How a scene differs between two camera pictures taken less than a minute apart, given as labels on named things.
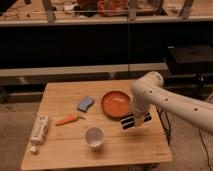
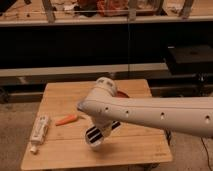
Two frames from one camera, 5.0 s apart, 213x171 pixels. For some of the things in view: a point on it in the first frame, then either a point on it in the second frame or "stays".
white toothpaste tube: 39,133 stays
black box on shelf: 189,60 stays
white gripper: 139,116 -> 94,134
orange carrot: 67,120 stays
